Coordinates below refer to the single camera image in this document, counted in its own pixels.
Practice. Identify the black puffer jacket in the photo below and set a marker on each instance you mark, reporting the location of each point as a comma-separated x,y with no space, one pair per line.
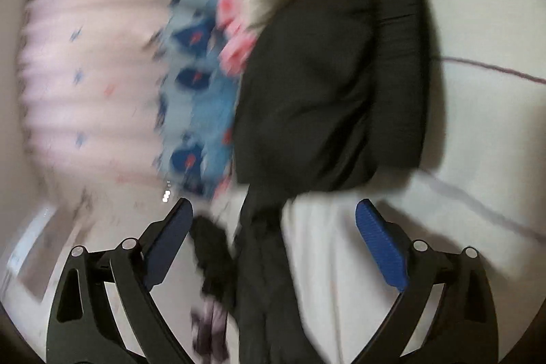
333,90

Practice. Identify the white striped bed sheet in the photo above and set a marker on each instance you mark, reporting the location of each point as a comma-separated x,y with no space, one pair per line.
481,183

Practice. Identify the pink checked cloth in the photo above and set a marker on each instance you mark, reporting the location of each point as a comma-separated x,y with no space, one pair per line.
239,41

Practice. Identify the whale pattern curtain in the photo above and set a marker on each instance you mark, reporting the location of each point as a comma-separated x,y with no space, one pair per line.
129,88

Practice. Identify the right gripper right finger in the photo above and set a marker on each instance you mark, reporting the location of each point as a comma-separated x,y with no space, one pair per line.
444,311

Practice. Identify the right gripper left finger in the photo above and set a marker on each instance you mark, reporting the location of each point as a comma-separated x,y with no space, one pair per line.
103,310

